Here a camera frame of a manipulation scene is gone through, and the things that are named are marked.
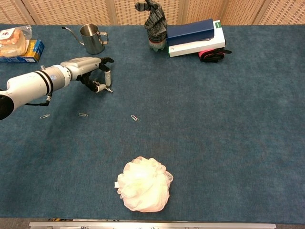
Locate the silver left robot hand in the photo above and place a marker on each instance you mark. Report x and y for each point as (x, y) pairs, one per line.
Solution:
(83, 66)

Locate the silver magnetic bead stick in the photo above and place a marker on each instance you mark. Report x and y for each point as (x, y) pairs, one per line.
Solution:
(109, 90)

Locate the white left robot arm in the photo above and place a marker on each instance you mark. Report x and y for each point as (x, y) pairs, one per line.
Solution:
(31, 83)

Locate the paperclip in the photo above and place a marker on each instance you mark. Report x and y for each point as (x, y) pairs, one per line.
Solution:
(134, 118)
(83, 114)
(44, 116)

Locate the steel gooseneck pouring kettle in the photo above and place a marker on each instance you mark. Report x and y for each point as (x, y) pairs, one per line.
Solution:
(91, 40)

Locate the blue and yellow box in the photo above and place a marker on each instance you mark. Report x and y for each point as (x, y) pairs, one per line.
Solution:
(35, 51)

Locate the woven folding screen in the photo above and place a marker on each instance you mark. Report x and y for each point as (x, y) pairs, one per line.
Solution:
(71, 12)

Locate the bagged sliced bread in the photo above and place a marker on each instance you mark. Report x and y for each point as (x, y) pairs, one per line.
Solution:
(12, 44)

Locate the clear plastic bottle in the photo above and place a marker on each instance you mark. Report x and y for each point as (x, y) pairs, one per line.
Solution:
(157, 47)

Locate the grey striped knit sock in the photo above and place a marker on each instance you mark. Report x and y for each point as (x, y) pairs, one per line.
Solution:
(156, 23)

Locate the blue felt table cloth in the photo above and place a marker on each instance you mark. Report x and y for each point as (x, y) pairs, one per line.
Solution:
(152, 143)

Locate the dark blue box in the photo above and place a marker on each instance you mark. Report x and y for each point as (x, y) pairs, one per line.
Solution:
(190, 33)

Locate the white box with green label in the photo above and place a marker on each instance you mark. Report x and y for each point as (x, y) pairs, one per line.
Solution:
(197, 48)

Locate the white mesh bath loofah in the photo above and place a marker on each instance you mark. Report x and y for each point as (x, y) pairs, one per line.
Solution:
(143, 186)

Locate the aluminium profile rail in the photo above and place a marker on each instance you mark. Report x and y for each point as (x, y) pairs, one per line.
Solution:
(152, 225)

